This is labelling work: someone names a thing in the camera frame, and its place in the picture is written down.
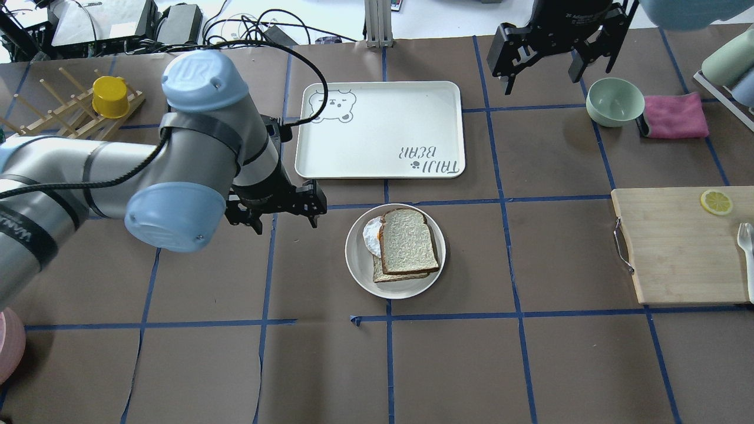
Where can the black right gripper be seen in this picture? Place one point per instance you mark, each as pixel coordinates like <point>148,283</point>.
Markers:
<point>570,22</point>

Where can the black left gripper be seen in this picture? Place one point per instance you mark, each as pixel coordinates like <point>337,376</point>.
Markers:
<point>266,192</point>

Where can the white round plate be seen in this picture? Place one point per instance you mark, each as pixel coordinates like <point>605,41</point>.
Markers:
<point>360,263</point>

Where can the brown crust bread slice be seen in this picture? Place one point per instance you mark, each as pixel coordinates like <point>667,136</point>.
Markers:
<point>407,244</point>

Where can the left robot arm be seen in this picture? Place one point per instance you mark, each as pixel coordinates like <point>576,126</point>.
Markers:
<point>217,157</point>

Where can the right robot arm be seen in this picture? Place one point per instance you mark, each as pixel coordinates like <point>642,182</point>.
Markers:
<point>688,15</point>

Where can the bread slice under egg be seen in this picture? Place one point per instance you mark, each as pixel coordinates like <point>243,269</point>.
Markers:
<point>380,277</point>

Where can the light green bowl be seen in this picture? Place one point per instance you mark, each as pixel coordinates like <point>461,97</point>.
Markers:
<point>614,102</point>

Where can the fried egg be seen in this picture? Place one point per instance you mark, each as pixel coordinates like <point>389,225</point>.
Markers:
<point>371,236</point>

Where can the cream bear tray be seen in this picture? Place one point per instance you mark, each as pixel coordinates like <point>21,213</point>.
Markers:
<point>381,130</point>

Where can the pink cloth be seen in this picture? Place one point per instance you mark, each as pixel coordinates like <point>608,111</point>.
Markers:
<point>673,117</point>

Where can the green cup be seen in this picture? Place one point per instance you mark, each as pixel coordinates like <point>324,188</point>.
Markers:
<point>727,65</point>

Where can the blue cup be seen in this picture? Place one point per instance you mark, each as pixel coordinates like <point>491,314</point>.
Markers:
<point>742,91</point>

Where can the yellow mug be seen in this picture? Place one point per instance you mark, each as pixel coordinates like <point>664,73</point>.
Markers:
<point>110,97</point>

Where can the lemon slice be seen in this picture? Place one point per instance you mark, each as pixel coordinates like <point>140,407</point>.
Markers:
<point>716,202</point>

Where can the black power brick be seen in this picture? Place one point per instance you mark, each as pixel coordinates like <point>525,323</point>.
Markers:
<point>180,25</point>

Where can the wooden cutting board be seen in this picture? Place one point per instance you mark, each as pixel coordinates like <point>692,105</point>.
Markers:
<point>678,252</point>

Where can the wooden cup rack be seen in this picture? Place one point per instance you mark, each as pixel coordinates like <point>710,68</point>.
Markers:
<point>73,117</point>

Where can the white plastic fork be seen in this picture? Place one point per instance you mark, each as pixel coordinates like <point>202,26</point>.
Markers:
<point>745,242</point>

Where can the pink bowl with ice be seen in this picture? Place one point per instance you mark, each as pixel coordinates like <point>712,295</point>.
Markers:
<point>13,343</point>

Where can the aluminium frame post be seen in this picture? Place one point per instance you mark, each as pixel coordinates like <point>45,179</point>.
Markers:
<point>378,24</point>

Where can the white wire cup rack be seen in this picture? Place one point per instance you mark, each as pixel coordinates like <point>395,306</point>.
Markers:
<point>724,96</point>

